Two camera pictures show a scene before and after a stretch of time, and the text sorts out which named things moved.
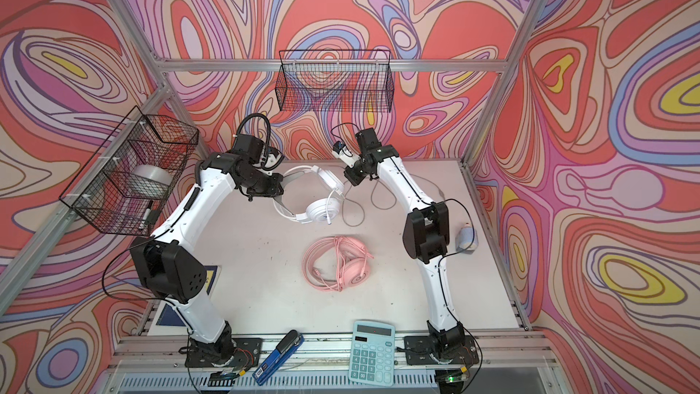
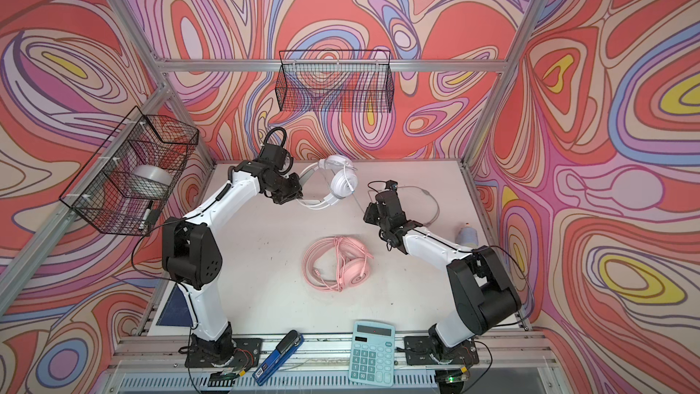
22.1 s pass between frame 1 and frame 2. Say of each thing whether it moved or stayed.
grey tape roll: stayed
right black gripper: moved
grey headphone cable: moved
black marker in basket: stayed
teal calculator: stayed
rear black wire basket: stayed
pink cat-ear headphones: stayed
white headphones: moved
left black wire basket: stayed
